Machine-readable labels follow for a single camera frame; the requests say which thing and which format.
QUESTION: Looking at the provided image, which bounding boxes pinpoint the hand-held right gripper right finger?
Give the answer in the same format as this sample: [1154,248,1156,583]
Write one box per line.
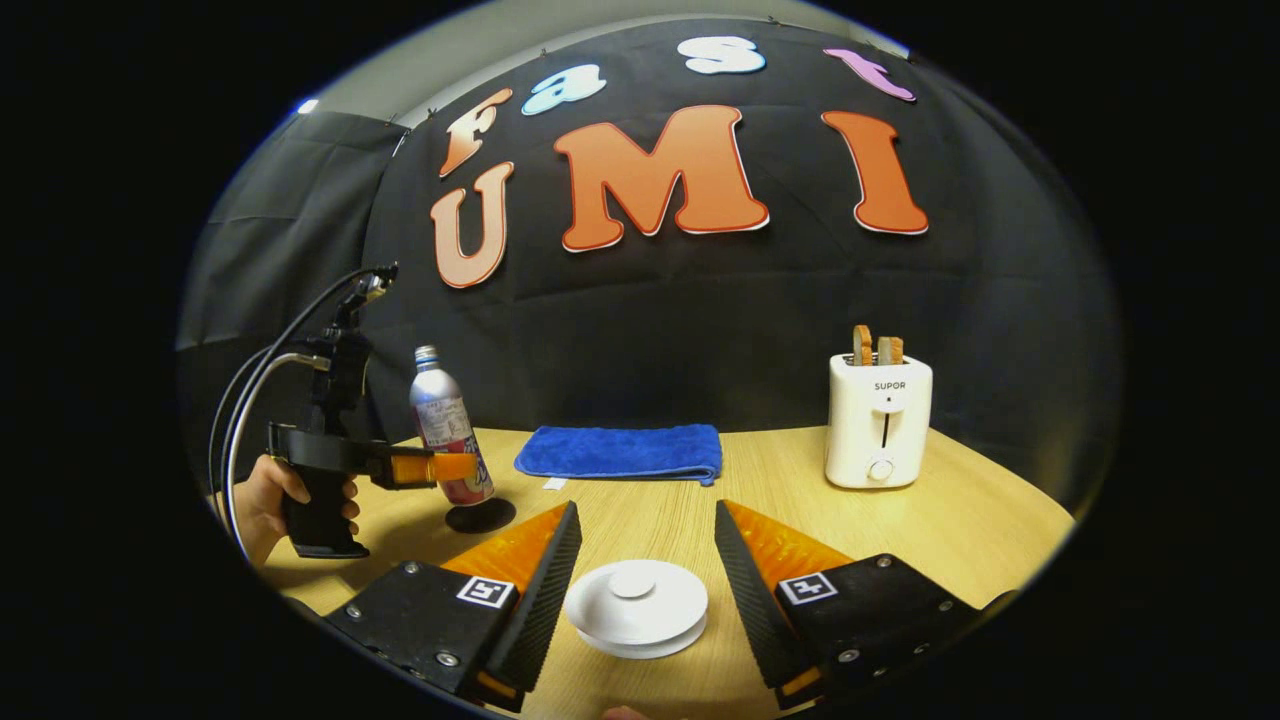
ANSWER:
[713,498,993,712]

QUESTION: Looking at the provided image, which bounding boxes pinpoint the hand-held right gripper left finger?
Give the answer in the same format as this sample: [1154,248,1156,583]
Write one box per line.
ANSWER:
[323,501,584,714]

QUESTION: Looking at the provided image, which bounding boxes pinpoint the silver water bottle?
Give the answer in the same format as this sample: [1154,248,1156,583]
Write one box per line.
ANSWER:
[409,344,496,507]

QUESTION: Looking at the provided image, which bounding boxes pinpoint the dark round coaster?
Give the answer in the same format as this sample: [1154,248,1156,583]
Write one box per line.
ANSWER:
[444,496,519,535]

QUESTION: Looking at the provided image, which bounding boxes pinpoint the white teacup lid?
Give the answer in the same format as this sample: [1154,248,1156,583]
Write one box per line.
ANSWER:
[565,559,710,641]

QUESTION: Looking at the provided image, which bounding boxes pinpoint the blue towel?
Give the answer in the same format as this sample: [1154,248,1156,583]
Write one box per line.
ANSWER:
[513,423,724,488]

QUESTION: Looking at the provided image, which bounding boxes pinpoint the white toaster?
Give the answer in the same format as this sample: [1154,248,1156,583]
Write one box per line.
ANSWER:
[824,351,935,491]

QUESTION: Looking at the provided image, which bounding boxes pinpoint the black backdrop cloth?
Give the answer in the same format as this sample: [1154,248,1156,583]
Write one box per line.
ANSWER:
[176,14,1123,526]

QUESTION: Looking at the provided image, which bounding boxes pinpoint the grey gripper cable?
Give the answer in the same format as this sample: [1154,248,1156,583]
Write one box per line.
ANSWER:
[220,350,331,561]

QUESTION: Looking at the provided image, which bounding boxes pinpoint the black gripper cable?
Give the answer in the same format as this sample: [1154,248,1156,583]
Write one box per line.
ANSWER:
[206,264,386,501]

